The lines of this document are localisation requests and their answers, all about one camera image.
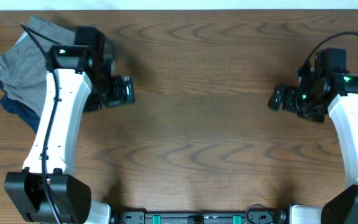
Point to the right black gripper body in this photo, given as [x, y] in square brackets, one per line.
[291, 101]

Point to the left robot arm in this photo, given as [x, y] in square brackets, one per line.
[46, 190]

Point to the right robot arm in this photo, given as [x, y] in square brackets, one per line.
[334, 94]

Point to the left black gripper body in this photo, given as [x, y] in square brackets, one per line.
[124, 90]

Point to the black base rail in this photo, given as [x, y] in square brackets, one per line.
[255, 214]

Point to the grey shorts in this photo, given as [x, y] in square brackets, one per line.
[22, 68]

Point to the folded navy blue garment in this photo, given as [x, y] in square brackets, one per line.
[16, 107]

